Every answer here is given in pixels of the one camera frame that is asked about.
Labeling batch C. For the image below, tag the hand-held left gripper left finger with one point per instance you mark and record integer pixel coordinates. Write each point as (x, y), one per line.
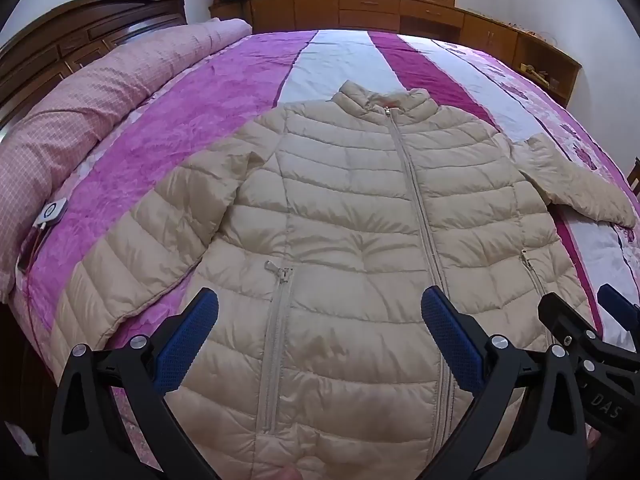
(187, 345)

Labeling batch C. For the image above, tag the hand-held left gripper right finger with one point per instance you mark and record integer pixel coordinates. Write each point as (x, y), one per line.
(452, 345)

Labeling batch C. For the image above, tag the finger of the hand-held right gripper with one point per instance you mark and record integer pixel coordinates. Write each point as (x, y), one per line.
(620, 307)
(570, 325)

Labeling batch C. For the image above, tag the beige puffer jacket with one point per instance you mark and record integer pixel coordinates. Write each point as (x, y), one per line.
(350, 210)

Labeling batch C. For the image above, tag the white controller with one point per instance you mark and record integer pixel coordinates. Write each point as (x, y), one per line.
(50, 212)

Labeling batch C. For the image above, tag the purple white striped bedspread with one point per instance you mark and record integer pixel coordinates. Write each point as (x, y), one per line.
(200, 110)

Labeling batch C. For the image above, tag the pink checked quilt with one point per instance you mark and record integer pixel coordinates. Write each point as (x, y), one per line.
(75, 120)

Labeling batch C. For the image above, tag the yellow object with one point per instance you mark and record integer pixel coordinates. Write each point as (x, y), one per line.
(532, 71)

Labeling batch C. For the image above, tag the dark wooden headboard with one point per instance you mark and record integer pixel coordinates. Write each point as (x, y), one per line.
(75, 30)

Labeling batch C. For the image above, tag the long wooden cabinet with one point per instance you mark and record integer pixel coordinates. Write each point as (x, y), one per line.
(370, 10)

